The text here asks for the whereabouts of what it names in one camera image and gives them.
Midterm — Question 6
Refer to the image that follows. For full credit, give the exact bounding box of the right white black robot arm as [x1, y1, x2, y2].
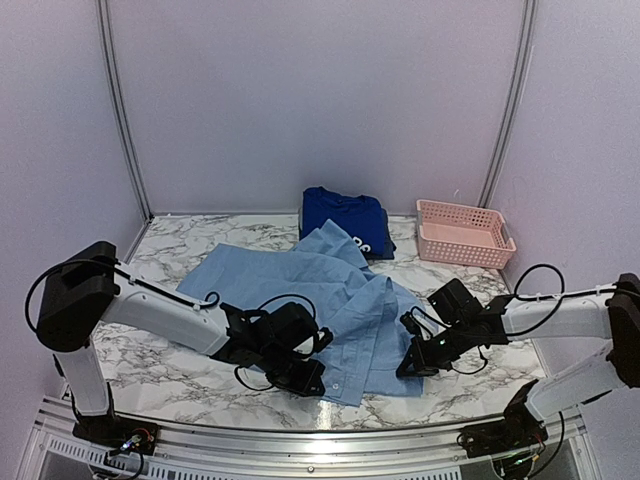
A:
[396, 273, 639, 458]

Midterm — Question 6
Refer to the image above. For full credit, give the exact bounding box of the royal blue printed t-shirt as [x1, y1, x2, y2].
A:
[299, 186, 396, 260]

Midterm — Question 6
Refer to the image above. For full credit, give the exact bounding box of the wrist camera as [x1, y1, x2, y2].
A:
[400, 279, 483, 336]
[258, 302, 334, 360]

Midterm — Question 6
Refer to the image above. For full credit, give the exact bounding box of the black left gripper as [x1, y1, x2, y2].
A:
[257, 343, 326, 397]

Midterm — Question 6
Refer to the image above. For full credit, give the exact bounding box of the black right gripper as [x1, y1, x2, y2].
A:
[396, 320, 473, 377]

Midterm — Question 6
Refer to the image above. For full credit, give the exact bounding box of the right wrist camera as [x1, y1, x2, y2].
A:
[400, 279, 483, 336]

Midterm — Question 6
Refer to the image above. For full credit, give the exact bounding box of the left aluminium corner post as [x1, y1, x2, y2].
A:
[96, 0, 154, 221]

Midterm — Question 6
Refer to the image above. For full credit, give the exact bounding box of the light blue shirt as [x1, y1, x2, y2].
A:
[178, 221, 423, 406]

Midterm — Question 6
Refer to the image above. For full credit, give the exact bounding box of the aluminium corner post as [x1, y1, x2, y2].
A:
[478, 0, 539, 208]
[96, 0, 154, 221]

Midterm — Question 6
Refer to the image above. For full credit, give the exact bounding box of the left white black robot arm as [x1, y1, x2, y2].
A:
[24, 241, 333, 445]

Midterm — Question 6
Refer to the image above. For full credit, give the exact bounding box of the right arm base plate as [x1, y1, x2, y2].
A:
[456, 420, 548, 458]

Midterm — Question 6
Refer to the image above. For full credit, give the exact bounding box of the aluminium front rail frame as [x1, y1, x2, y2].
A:
[14, 394, 601, 480]

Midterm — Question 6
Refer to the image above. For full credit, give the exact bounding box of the pink perforated plastic basket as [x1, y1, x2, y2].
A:
[416, 199, 517, 270]

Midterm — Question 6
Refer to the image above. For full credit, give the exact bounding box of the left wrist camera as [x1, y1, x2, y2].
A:
[258, 302, 334, 360]

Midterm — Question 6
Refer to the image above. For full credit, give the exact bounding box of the right aluminium corner post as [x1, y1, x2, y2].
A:
[478, 0, 539, 208]

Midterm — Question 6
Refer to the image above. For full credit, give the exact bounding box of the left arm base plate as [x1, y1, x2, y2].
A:
[72, 416, 159, 455]

